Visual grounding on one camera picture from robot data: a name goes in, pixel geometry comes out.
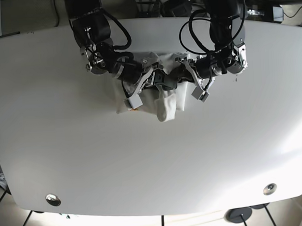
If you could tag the white printed T-shirt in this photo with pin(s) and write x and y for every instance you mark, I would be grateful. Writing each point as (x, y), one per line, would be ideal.
(156, 100)

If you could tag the left metal table grommet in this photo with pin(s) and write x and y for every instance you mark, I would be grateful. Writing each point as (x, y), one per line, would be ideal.
(53, 200)

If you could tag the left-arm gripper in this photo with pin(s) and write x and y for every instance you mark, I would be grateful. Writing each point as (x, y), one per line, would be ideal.
(197, 71)

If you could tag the metal table grommet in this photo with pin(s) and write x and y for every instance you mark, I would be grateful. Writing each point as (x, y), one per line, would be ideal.
(269, 189)
(53, 200)

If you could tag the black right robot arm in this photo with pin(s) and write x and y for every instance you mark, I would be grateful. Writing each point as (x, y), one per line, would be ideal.
(89, 23)

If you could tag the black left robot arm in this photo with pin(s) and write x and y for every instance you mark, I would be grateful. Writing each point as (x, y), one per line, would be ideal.
(227, 32)

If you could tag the right metal table grommet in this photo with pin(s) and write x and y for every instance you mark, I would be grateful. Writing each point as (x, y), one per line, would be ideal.
(269, 189)

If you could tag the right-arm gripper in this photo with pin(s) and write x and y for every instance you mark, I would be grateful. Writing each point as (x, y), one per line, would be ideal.
(136, 77)

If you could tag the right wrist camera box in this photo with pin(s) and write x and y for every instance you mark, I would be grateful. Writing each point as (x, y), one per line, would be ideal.
(133, 102)

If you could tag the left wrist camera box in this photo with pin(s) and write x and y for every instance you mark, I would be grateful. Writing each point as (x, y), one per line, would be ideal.
(200, 94)

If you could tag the round black stand base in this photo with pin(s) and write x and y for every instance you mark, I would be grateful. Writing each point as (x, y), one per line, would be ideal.
(239, 215)

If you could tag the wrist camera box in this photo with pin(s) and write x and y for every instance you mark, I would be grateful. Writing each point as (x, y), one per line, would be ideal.
(133, 102)
(200, 94)

